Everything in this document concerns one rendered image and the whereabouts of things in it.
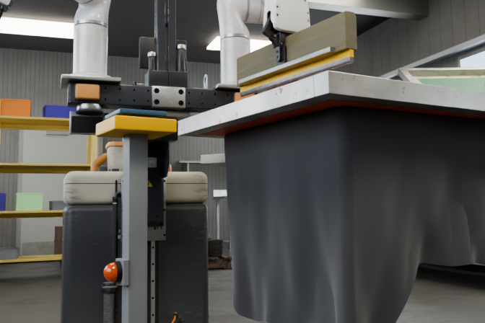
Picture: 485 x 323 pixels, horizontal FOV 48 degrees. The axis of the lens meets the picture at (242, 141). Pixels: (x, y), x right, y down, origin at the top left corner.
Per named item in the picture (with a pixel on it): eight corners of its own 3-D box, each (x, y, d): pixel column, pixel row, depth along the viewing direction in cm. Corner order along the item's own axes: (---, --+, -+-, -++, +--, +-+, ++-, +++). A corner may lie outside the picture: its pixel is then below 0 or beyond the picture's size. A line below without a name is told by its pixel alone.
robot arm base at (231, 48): (208, 94, 178) (208, 47, 180) (245, 96, 183) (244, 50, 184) (222, 83, 164) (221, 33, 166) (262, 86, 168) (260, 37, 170)
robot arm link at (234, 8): (214, 44, 177) (213, -4, 179) (254, 46, 180) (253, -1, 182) (220, 35, 168) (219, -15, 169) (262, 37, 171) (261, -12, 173)
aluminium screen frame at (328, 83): (328, 93, 88) (328, 69, 88) (177, 135, 137) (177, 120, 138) (592, 123, 128) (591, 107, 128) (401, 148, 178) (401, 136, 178)
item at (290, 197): (351, 357, 93) (342, 105, 98) (222, 313, 131) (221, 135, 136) (365, 354, 94) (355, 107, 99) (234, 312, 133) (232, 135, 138)
